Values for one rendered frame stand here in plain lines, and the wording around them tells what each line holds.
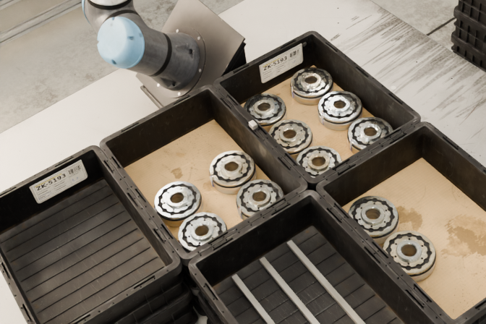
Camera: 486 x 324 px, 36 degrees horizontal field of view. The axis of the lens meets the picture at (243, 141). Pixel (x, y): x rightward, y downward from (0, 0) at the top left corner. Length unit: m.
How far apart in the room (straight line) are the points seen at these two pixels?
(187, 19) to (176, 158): 0.43
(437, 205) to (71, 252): 0.78
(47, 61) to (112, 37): 1.67
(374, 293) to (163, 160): 0.59
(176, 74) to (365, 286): 0.75
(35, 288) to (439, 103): 1.09
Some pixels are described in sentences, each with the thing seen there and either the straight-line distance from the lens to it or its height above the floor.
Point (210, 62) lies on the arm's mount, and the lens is 1.91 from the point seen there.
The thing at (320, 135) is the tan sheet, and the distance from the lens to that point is 1.75.
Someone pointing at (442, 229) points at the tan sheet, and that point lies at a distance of 1.59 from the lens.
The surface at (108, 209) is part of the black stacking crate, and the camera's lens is 1.70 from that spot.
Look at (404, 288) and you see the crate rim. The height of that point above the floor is 0.93.
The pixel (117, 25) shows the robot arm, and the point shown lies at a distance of 1.84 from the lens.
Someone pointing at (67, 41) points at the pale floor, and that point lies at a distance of 3.57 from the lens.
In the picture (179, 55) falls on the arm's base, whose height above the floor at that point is 0.90.
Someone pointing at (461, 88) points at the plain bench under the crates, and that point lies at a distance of 2.05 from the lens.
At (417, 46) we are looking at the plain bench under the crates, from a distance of 2.17.
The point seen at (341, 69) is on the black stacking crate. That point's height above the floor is 0.89.
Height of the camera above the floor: 2.11
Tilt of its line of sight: 47 degrees down
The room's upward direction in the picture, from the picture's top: 10 degrees counter-clockwise
